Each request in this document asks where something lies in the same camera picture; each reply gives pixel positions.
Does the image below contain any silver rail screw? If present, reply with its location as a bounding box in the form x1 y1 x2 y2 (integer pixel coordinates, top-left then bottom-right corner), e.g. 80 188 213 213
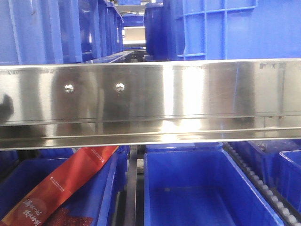
115 83 125 92
64 84 74 93

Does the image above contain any red snack package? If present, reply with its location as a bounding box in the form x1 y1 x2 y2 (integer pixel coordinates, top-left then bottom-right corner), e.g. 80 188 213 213
0 145 118 226

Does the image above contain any lower middle blue bin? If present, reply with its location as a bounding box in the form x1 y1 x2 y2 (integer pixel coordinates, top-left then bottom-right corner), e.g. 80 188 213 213
144 150 284 226

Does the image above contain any stainless steel shelf rail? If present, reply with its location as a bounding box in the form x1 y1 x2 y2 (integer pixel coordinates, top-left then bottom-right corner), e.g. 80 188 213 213
0 58 301 150

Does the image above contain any dark metal divider rail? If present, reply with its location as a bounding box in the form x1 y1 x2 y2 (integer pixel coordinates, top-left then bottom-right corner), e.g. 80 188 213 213
123 145 137 226

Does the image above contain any upper left blue bin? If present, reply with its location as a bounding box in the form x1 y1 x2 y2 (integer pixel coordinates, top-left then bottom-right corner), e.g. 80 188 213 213
0 0 82 65

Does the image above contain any large light blue bin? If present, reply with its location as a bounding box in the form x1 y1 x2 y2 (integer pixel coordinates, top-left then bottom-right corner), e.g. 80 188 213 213
170 0 301 60

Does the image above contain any lower right blue bin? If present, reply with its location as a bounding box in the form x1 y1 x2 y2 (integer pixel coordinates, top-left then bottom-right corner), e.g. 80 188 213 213
278 150 301 213

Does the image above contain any white roller track strip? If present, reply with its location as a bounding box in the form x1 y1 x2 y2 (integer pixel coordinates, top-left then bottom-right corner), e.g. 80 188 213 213
223 142 301 226

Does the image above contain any lower left blue bin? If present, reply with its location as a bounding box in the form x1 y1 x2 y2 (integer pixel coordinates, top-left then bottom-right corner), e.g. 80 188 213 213
0 146 128 226

